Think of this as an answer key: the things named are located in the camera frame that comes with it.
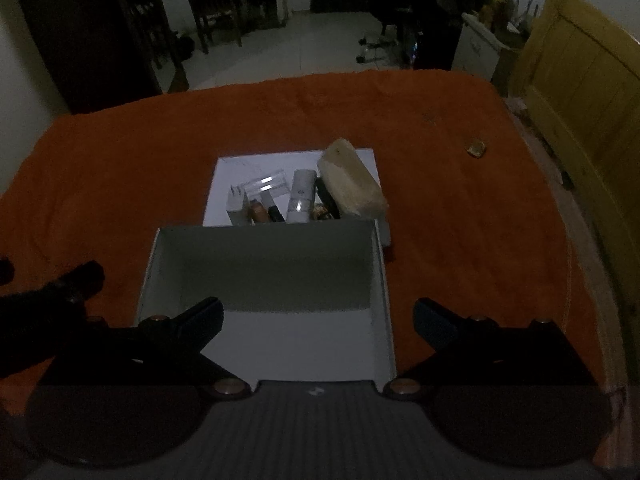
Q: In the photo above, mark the yellow wooden headboard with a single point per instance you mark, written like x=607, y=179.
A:
x=575, y=110

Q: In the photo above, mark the clear plastic case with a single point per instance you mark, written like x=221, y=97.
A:
x=265, y=184

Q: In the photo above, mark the dark wooden chair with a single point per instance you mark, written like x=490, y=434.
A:
x=205, y=0

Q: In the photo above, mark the white cabinet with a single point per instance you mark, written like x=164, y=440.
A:
x=480, y=47

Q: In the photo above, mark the bed mattress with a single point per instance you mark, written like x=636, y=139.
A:
x=575, y=240

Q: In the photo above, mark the beige sponge block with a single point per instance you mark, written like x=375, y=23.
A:
x=350, y=185

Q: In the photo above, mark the orange blanket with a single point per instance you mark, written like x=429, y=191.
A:
x=125, y=185

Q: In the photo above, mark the small gold object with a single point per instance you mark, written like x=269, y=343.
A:
x=475, y=149

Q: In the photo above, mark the dark wardrobe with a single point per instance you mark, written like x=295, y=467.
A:
x=75, y=35

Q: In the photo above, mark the black office chair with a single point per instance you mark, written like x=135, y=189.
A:
x=395, y=15

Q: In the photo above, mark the white cardboard box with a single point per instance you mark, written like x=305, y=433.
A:
x=300, y=330

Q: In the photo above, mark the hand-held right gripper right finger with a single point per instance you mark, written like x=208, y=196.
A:
x=434, y=321

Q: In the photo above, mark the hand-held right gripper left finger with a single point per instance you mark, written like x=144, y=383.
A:
x=200, y=321

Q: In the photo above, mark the small brown bottle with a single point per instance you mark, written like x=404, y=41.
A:
x=258, y=211

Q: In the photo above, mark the dark computer tower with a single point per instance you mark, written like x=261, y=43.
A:
x=415, y=47

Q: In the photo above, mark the black case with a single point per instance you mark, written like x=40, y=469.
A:
x=326, y=194

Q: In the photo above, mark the white tube bottle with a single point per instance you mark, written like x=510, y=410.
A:
x=300, y=195

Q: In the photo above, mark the small dark gold-patterned item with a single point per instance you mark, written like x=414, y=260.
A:
x=322, y=213

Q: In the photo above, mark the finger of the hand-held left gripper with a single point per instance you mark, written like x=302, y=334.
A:
x=60, y=297

